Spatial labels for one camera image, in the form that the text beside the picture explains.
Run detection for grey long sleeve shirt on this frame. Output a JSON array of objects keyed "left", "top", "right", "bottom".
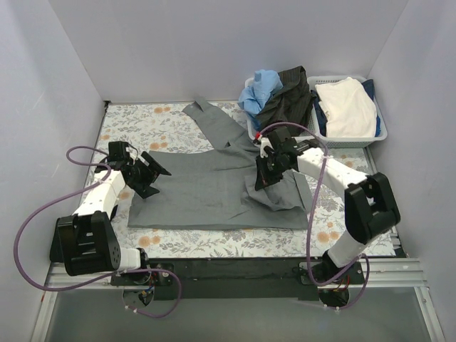
[{"left": 128, "top": 97, "right": 311, "bottom": 230}]

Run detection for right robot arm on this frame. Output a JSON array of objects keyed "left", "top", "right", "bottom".
[{"left": 255, "top": 126, "right": 400, "bottom": 283}]

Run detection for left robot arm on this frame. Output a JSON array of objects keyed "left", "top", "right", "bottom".
[{"left": 56, "top": 141, "right": 171, "bottom": 285}]

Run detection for left white plastic basket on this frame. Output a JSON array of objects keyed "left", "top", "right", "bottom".
[{"left": 244, "top": 77, "right": 318, "bottom": 140}]

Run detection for floral table cloth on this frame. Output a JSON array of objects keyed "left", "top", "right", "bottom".
[{"left": 81, "top": 101, "right": 397, "bottom": 259}]

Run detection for dark striped shirt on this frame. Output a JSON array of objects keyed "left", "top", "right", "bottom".
[{"left": 256, "top": 66, "right": 314, "bottom": 132}]

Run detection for light blue shirt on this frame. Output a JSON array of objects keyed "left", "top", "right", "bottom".
[{"left": 238, "top": 69, "right": 283, "bottom": 121}]

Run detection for cream white folded shirt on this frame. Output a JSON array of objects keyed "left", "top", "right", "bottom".
[{"left": 315, "top": 76, "right": 378, "bottom": 138}]

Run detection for black folded shirt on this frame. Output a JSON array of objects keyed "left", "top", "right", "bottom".
[{"left": 49, "top": 228, "right": 64, "bottom": 263}]

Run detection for navy blue folded garment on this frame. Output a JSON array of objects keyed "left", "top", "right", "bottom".
[{"left": 309, "top": 78, "right": 383, "bottom": 136}]

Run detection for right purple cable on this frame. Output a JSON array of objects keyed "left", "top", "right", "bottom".
[{"left": 254, "top": 122, "right": 370, "bottom": 311}]

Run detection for purple cable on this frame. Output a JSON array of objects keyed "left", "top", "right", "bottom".
[
  {"left": 13, "top": 145, "right": 185, "bottom": 318},
  {"left": 254, "top": 122, "right": 370, "bottom": 311}
]

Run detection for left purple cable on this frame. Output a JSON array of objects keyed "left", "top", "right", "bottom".
[{"left": 13, "top": 145, "right": 185, "bottom": 318}]

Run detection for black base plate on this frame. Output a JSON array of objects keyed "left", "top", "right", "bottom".
[{"left": 110, "top": 259, "right": 366, "bottom": 302}]

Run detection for aluminium frame rail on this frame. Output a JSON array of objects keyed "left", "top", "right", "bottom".
[{"left": 46, "top": 258, "right": 428, "bottom": 289}]

